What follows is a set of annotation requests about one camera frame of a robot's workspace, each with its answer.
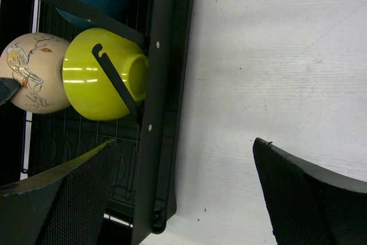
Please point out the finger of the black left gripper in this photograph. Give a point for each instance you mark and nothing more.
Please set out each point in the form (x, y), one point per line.
(9, 87)

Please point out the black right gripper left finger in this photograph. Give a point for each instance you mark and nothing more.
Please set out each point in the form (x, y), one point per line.
(62, 205)

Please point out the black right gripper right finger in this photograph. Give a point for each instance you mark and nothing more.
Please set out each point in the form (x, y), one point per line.
(307, 203)

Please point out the beige bird painted bowl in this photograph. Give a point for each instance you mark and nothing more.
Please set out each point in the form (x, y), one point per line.
(35, 60)

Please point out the lime green bowl rear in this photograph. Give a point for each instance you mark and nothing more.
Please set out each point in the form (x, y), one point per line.
(87, 86)

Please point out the black drip tray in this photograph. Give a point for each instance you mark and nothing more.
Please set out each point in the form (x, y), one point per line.
(155, 200)

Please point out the black wire dish rack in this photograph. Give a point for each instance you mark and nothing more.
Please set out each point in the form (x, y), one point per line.
(34, 143)

